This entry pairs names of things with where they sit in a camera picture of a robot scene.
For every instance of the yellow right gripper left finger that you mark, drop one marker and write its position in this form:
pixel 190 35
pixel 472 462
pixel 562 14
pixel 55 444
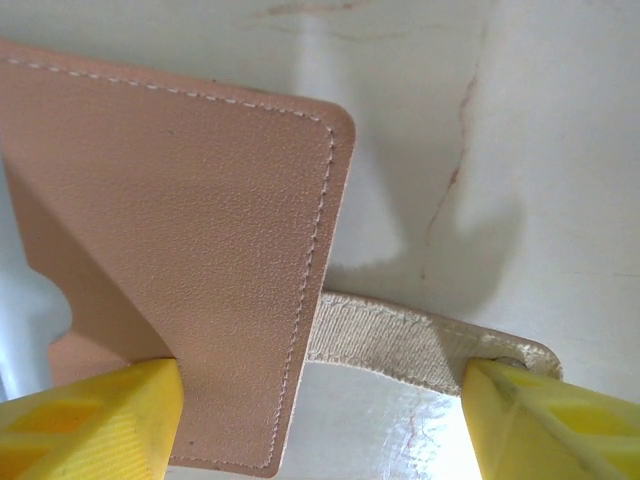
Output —
pixel 90 430

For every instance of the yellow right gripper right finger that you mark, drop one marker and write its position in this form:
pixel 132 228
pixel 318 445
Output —
pixel 550 435

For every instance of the tan leather card holder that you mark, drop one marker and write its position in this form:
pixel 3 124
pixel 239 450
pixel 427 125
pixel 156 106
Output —
pixel 175 225

